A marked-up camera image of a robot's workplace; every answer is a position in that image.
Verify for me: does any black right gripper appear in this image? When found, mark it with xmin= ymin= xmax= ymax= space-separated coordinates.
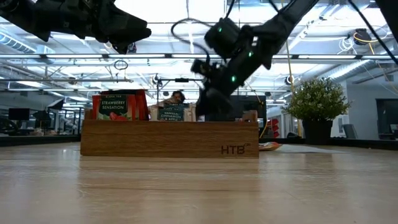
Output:
xmin=196 ymin=57 xmax=259 ymax=121

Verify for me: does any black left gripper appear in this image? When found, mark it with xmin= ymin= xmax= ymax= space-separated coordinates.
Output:
xmin=63 ymin=0 xmax=152 ymax=54

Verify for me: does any white cinnamon apple tea packet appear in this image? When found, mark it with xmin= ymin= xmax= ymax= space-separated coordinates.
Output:
xmin=148 ymin=102 xmax=197 ymax=122

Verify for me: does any green vanilla cinnamon tea packet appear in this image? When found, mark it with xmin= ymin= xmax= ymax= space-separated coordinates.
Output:
xmin=157 ymin=103 xmax=190 ymax=122

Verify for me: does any wooden tea organizer box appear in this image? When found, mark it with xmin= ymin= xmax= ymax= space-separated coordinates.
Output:
xmin=80 ymin=108 xmax=260 ymax=159

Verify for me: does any orange tea packet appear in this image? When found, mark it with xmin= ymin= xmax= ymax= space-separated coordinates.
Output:
xmin=259 ymin=141 xmax=284 ymax=152

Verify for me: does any person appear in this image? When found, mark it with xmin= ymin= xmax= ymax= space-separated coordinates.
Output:
xmin=161 ymin=90 xmax=187 ymax=106

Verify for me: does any green potted plant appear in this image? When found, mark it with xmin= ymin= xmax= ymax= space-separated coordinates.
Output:
xmin=282 ymin=77 xmax=352 ymax=146

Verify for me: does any black background monitor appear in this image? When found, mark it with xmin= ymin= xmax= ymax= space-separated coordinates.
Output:
xmin=8 ymin=108 xmax=30 ymax=121

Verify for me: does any hanging black cable loop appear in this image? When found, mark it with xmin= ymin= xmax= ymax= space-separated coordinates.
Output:
xmin=113 ymin=59 xmax=129 ymax=71

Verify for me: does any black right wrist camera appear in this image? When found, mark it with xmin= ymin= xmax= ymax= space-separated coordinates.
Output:
xmin=190 ymin=58 xmax=217 ymax=77

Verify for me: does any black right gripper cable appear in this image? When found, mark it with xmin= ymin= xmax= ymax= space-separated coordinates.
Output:
xmin=170 ymin=17 xmax=213 ymax=65

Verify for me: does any round black device yellow cable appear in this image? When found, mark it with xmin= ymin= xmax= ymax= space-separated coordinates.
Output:
xmin=353 ymin=27 xmax=373 ymax=46

